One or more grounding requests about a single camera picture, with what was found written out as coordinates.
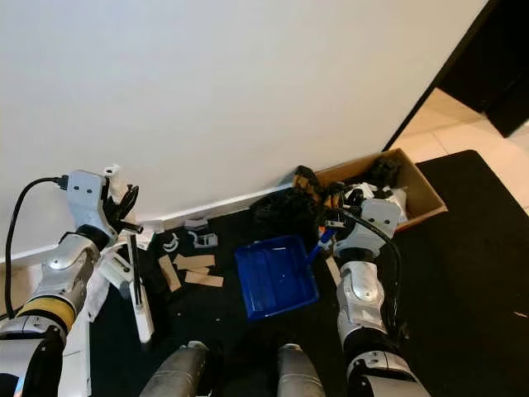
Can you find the blue plastic dustpan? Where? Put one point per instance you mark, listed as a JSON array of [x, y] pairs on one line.
[[274, 277]]

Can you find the black door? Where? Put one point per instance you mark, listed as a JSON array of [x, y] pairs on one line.
[[492, 58]]

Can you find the narrow light wood piece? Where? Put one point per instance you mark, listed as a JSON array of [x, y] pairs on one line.
[[169, 273]]

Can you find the grey robot right leg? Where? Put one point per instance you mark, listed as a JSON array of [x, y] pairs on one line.
[[300, 372]]

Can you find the brown cardboard box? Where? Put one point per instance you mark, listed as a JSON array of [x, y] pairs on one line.
[[421, 186]]

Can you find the black plastic bag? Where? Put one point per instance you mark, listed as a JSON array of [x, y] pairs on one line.
[[285, 211]]

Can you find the grey robot leg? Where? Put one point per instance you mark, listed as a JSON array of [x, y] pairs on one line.
[[178, 372], [300, 372]]

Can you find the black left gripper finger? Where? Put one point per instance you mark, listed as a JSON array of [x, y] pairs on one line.
[[133, 198], [134, 227]]

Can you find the small grey plastic part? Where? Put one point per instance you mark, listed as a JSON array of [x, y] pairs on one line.
[[205, 240]]

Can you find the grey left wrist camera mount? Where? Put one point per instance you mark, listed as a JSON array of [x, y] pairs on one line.
[[87, 197]]

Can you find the grey robot left leg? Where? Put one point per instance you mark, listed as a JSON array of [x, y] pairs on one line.
[[178, 372]]

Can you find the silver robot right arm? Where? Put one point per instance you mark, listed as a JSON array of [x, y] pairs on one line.
[[362, 302]]

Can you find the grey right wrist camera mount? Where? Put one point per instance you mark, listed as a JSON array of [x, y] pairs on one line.
[[376, 222]]

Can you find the black floor mat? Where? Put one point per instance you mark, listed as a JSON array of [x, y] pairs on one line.
[[463, 289]]

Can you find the black door frame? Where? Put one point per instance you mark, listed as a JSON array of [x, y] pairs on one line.
[[430, 87]]

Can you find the small white plastic clip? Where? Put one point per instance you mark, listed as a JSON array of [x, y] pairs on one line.
[[196, 222]]

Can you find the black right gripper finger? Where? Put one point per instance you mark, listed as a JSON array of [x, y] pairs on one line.
[[333, 205], [331, 224]]

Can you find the small curved white piece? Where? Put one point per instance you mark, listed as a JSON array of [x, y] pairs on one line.
[[172, 244]]

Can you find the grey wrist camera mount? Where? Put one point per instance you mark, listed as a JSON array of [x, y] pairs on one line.
[[376, 222], [87, 197]]

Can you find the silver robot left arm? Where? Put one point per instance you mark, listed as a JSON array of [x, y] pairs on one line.
[[62, 281]]

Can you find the long white floor strip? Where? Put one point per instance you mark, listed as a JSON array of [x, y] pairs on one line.
[[333, 269]]

